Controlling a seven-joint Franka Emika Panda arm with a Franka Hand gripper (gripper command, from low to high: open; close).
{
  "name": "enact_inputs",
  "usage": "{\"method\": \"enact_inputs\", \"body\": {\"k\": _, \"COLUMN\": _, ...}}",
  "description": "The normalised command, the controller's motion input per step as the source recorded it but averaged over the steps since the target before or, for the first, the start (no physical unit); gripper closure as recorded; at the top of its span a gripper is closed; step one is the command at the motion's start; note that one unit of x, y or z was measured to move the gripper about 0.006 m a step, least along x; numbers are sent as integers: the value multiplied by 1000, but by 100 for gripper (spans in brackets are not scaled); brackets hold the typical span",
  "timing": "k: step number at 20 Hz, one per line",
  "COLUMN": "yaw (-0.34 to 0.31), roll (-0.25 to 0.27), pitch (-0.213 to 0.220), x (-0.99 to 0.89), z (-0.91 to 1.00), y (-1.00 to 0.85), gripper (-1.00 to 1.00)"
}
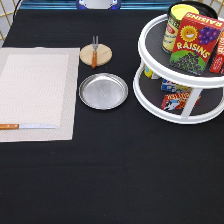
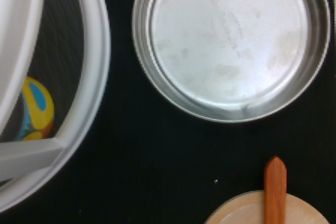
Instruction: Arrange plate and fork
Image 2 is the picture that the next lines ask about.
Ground white two-tier turntable rack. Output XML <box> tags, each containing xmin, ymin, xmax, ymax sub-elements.
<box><xmin>0</xmin><ymin>0</ymin><xmax>111</xmax><ymax>213</ymax></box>

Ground yellow and blue can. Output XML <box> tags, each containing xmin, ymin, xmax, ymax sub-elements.
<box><xmin>18</xmin><ymin>77</ymin><xmax>54</xmax><ymax>141</ymax></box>

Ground round wooden coaster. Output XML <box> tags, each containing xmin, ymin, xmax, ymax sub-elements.
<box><xmin>204</xmin><ymin>191</ymin><xmax>330</xmax><ymax>224</ymax></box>

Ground round silver metal plate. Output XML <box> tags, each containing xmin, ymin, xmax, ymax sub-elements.
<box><xmin>132</xmin><ymin>0</ymin><xmax>332</xmax><ymax>123</ymax></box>

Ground fork with wooden handle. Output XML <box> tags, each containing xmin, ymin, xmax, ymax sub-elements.
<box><xmin>264</xmin><ymin>157</ymin><xmax>287</xmax><ymax>224</ymax></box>

